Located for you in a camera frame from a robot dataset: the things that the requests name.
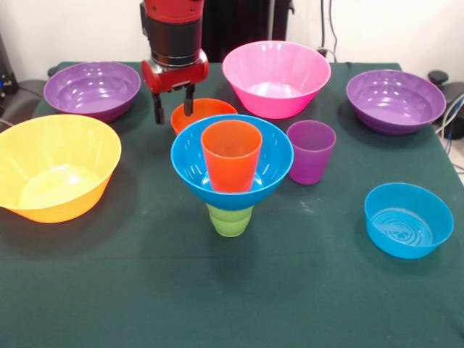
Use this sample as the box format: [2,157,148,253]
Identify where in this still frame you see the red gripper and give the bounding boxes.
[141,50,210,125]

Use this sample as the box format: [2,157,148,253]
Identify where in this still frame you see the orange plastic bowl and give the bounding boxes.
[170,98,239,137]

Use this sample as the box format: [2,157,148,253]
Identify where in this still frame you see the orange plastic cup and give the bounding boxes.
[201,120,263,193]

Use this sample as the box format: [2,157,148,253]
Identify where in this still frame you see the deep blue plastic bowl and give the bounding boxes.
[170,114,294,212]

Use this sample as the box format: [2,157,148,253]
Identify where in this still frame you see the purple plastic bowl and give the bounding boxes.
[43,61,142,123]
[345,69,447,136]

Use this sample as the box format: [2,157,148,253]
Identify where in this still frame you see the pink plastic bowl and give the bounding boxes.
[222,40,332,120]

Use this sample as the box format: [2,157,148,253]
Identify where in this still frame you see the green plastic cup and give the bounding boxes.
[205,202,254,239]

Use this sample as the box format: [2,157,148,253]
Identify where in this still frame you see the yellow plastic bowl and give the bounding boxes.
[0,114,123,224]

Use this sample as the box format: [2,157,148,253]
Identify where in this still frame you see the purple plastic cup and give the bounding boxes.
[289,120,337,186]

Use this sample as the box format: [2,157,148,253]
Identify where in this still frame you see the black device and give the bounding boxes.
[0,32,19,98]

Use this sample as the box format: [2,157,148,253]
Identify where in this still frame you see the dark green table cloth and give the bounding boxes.
[0,61,464,348]

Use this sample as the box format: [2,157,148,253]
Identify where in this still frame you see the low blue plastic bowl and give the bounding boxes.
[364,182,455,260]

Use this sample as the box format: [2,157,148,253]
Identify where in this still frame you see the black round knob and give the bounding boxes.
[427,70,450,87]

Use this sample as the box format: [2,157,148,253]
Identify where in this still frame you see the grey wall cable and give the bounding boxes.
[328,0,339,57]

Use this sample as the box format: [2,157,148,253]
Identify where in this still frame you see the white cable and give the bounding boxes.
[434,94,464,136]

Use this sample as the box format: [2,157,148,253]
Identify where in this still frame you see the blue cable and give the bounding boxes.
[444,92,464,141]

